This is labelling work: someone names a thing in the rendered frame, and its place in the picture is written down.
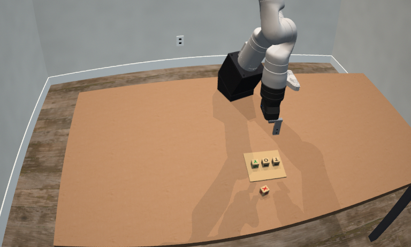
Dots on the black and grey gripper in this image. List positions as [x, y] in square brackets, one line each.
[272, 92]

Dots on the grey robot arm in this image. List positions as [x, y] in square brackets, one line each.
[274, 40]

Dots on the beige square mat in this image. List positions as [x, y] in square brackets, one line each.
[266, 173]

